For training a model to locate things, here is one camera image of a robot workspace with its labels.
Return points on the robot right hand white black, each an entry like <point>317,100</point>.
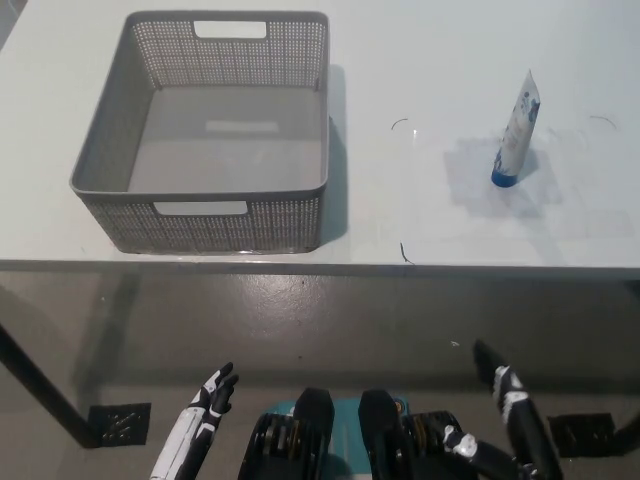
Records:
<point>520,410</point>

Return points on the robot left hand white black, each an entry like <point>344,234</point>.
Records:
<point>192,425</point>

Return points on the white shampoo tube blue cap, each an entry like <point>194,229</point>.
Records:
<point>517,130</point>

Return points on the black table foot plate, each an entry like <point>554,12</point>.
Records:
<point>120,425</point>
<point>580,434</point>

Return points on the black metal table leg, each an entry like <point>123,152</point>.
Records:
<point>45,385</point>

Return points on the robot body black teal blocks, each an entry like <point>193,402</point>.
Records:
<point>350,440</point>

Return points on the grey perforated plastic basket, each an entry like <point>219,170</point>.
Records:
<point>200,150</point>

